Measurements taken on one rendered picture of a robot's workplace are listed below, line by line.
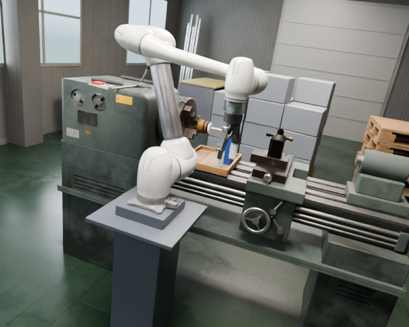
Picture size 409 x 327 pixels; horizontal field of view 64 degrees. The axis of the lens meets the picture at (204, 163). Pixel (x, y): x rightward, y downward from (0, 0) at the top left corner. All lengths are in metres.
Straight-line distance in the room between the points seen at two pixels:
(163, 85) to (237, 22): 6.62
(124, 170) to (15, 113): 2.97
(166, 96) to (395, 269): 1.43
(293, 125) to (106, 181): 2.44
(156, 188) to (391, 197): 1.21
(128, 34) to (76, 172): 1.07
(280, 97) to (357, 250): 2.41
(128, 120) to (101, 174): 0.42
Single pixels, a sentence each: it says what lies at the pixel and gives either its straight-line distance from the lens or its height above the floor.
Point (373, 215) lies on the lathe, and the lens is 1.91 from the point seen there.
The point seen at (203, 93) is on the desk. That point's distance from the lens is 6.52.
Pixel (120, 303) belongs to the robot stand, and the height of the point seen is 0.24.
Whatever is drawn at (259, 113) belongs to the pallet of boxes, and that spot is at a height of 0.87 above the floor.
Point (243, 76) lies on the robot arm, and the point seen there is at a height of 1.46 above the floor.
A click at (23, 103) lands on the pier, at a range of 4.72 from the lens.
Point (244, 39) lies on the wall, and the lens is 8.13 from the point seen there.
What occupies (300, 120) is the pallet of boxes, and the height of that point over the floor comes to 0.89.
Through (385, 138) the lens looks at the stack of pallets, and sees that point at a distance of 4.00.
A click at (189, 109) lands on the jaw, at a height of 1.19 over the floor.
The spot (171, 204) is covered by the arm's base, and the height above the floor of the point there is 0.83.
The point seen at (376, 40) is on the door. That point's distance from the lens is 7.88.
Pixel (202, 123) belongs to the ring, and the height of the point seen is 1.11.
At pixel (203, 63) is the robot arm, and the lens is 1.46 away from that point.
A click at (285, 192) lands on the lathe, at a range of 1.71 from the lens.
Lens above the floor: 1.55
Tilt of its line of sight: 20 degrees down
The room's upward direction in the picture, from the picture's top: 8 degrees clockwise
